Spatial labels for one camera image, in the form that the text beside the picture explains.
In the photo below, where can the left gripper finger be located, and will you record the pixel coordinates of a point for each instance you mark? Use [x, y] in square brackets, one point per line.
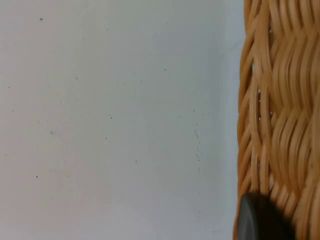
[257, 220]

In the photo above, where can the pale brown wicker basket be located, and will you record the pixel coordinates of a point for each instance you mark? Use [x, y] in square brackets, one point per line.
[282, 100]

